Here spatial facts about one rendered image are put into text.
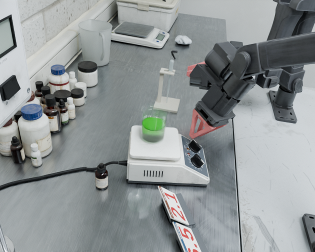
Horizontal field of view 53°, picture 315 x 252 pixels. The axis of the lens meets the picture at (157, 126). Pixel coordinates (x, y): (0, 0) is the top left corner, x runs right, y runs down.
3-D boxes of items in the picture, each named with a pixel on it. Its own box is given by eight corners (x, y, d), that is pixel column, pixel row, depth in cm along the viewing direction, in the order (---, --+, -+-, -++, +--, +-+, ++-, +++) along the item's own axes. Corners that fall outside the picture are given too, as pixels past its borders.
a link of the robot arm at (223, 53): (195, 67, 77) (214, 24, 68) (221, 61, 81) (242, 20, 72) (224, 101, 72) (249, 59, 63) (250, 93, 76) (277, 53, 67)
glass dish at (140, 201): (154, 212, 71) (154, 206, 69) (129, 215, 69) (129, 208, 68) (149, 194, 75) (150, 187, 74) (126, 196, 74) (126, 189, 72)
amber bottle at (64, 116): (56, 123, 94) (53, 100, 90) (62, 118, 97) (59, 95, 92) (65, 126, 93) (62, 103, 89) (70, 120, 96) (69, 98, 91)
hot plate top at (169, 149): (177, 130, 83) (178, 127, 83) (181, 161, 73) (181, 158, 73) (131, 127, 82) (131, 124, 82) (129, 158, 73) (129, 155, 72)
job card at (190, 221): (180, 194, 76) (183, 181, 73) (195, 224, 69) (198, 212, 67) (156, 198, 74) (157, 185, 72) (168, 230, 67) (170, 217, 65)
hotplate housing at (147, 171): (201, 153, 89) (206, 130, 84) (208, 188, 78) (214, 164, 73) (121, 149, 87) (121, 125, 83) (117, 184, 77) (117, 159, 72)
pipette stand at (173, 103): (179, 101, 111) (185, 67, 104) (177, 113, 105) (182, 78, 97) (157, 97, 112) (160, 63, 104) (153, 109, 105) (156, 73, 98)
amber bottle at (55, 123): (52, 123, 94) (48, 90, 88) (64, 127, 93) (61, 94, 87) (42, 131, 91) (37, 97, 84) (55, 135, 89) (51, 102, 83)
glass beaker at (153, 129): (139, 145, 76) (141, 116, 71) (139, 129, 81) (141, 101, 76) (168, 147, 76) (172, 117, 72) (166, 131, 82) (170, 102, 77)
